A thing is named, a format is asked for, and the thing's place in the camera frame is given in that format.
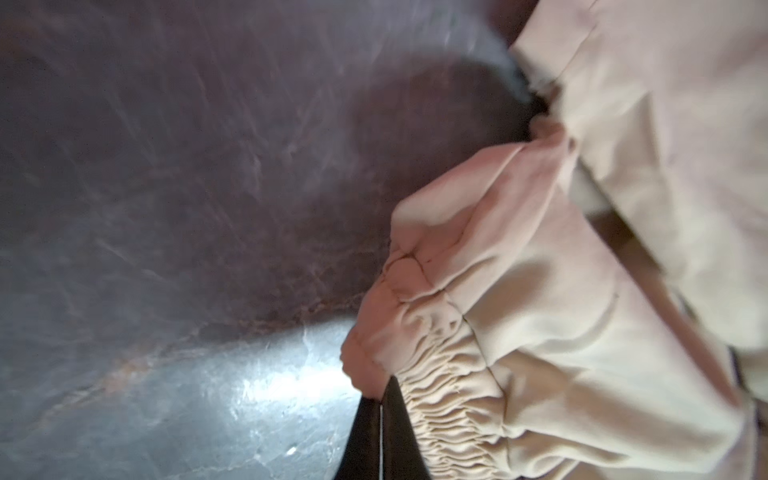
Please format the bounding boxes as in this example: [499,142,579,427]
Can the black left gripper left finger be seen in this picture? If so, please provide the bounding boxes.
[334,397,381,480]

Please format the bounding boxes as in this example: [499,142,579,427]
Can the beige shorts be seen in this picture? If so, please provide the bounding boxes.
[341,1,767,479]

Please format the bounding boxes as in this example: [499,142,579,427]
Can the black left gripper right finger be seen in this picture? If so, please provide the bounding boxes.
[381,377,431,480]

